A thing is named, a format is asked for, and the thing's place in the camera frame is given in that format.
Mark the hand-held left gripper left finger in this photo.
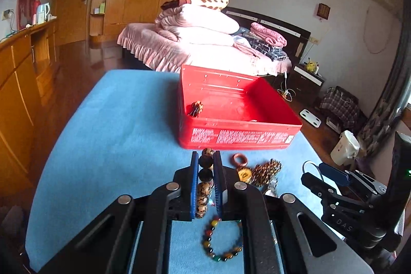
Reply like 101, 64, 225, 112
39, 151, 200, 274

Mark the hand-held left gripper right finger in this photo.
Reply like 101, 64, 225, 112
213, 150, 375, 274

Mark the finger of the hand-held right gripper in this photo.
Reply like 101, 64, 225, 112
301, 173, 345, 201
319, 162, 350, 185

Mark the large dark bead bracelet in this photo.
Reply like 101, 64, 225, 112
197, 148, 216, 219

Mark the amber pendant bead necklace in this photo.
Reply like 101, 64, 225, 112
237, 159, 283, 187

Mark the small red-brown ring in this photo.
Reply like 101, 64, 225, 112
231, 153, 248, 167

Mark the silver wrist watch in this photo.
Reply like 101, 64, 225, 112
263, 178, 280, 197

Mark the multicolour bead bracelet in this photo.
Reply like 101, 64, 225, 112
202, 219, 244, 262

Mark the red plastic box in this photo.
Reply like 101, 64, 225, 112
178, 65, 303, 150

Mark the brown golden bead bracelet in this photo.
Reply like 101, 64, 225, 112
188, 101, 203, 117

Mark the white plastic bin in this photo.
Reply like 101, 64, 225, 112
331, 130, 360, 167

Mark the white bathroom scale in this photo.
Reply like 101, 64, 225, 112
300, 109, 322, 127

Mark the plaid bag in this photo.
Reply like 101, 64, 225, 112
319, 86, 360, 128

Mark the patterned grey curtain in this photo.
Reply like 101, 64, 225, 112
358, 36, 411, 159

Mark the dark nightstand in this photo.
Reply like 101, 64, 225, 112
289, 64, 325, 98

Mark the plaid clothes pile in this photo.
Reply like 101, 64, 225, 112
239, 28, 287, 62

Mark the bed with pink sheet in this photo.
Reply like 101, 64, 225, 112
117, 22, 293, 77

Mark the pink folded quilt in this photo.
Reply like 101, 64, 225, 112
157, 27, 236, 46
156, 3, 240, 35

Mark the dark wooden headboard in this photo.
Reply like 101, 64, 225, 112
221, 6, 311, 63

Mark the small folded pink blanket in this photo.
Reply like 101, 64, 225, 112
250, 22, 287, 48

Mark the cream brown spotted blanket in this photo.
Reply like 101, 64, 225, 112
161, 0, 230, 11

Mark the wooden sideboard cabinet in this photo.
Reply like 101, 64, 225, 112
0, 19, 60, 207

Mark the wooden door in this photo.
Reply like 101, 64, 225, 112
53, 0, 92, 45

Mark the pale blue kettle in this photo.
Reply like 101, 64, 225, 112
39, 2, 51, 22

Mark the red thermos flask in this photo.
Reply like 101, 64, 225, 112
32, 0, 42, 25

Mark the white power strip cable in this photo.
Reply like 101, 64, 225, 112
279, 72, 296, 100

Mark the thin wall cord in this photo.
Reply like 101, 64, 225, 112
364, 6, 390, 54

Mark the red picture frame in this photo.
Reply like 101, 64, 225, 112
17, 0, 36, 31

